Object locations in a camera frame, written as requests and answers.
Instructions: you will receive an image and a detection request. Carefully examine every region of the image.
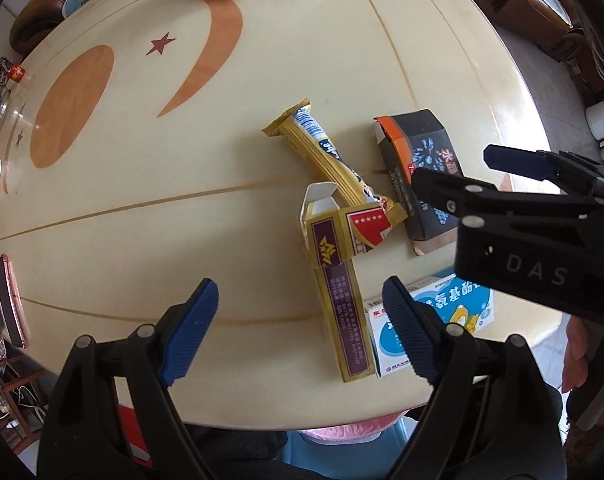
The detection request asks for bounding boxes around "red plastic object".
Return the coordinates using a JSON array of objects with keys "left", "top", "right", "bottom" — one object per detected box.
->
[{"left": 114, "top": 404, "right": 153, "bottom": 464}]

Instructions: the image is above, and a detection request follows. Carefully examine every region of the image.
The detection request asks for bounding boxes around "gold cigarette box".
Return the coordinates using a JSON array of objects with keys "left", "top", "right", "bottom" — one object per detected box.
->
[{"left": 300, "top": 182, "right": 375, "bottom": 384}]

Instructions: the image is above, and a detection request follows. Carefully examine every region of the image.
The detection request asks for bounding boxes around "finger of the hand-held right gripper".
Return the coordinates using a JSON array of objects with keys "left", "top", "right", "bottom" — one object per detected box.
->
[
  {"left": 483, "top": 143, "right": 604, "bottom": 197},
  {"left": 411, "top": 166, "right": 604, "bottom": 232}
]

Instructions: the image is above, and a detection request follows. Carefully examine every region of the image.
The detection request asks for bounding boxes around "blue medicine box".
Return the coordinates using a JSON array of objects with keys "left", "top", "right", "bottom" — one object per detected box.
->
[{"left": 364, "top": 272, "right": 496, "bottom": 379}]

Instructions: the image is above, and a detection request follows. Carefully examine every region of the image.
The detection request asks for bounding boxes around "beige coffee table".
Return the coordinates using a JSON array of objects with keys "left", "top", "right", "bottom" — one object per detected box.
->
[{"left": 0, "top": 0, "right": 566, "bottom": 434}]

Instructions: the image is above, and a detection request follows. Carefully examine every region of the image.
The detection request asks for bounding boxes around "brown leather sofa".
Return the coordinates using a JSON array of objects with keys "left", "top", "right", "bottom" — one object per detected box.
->
[{"left": 9, "top": 0, "right": 98, "bottom": 56}]

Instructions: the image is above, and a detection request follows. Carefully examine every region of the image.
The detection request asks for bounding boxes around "white round appliance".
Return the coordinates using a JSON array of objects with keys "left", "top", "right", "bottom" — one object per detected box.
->
[{"left": 584, "top": 101, "right": 604, "bottom": 137}]

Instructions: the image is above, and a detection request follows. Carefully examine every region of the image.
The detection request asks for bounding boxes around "dark patterned box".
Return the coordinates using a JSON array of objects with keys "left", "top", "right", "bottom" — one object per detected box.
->
[{"left": 374, "top": 108, "right": 466, "bottom": 257}]

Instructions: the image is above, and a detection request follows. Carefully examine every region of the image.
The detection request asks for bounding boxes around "pink smartphone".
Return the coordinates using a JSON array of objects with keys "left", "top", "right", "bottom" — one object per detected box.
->
[{"left": 0, "top": 254, "right": 30, "bottom": 350}]

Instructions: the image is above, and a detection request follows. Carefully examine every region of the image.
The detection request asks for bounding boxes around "waste bin with pink bag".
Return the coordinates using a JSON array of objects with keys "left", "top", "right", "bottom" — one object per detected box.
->
[{"left": 281, "top": 410, "right": 411, "bottom": 469}]

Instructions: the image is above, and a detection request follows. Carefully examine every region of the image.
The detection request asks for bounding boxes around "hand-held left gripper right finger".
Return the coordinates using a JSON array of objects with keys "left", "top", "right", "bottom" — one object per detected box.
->
[{"left": 382, "top": 276, "right": 569, "bottom": 480}]

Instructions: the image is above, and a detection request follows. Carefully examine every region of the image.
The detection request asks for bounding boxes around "yellow snack wrapper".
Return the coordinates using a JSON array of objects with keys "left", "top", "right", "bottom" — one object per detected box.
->
[{"left": 261, "top": 101, "right": 409, "bottom": 242}]

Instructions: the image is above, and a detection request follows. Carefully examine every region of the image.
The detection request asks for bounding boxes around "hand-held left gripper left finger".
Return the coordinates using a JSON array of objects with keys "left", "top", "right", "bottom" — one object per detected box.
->
[{"left": 36, "top": 278, "right": 219, "bottom": 480}]

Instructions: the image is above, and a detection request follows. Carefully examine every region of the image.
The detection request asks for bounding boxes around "person's right forearm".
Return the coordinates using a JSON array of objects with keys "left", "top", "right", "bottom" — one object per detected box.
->
[{"left": 562, "top": 316, "right": 593, "bottom": 391}]

